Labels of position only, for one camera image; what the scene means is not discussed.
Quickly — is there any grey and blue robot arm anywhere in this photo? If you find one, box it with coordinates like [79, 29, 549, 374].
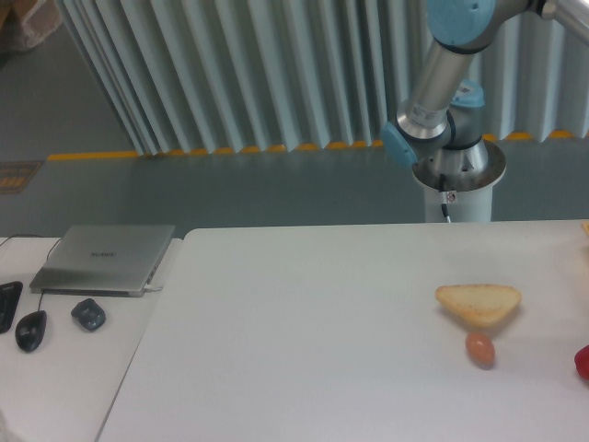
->
[381, 1, 588, 192]

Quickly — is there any red pepper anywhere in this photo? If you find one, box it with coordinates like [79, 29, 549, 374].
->
[574, 345, 589, 380]

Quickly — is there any white laptop plug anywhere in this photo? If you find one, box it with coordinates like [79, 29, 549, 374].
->
[144, 285, 163, 293]

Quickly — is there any white folding screen partition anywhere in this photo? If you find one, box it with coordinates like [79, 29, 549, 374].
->
[58, 1, 588, 155]

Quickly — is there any silver closed laptop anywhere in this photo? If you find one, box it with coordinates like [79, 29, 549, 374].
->
[29, 225, 175, 297]

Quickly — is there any toasted bread slice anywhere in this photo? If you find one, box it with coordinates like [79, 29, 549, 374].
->
[434, 284, 523, 328]

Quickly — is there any brown egg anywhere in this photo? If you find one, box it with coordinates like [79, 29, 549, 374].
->
[465, 331, 495, 366]

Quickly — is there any dark grey earbuds case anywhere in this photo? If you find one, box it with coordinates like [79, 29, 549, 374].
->
[71, 298, 107, 332]

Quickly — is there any black computer mouse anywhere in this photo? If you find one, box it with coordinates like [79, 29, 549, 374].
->
[15, 310, 47, 353]

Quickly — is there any black keyboard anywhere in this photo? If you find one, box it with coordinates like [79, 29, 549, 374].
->
[0, 281, 23, 334]

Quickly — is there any brown cardboard box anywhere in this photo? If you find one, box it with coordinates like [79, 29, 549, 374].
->
[1, 0, 63, 54]

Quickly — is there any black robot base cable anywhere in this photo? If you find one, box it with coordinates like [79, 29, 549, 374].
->
[437, 172, 453, 225]

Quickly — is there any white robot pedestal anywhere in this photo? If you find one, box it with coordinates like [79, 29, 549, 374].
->
[422, 185, 493, 223]

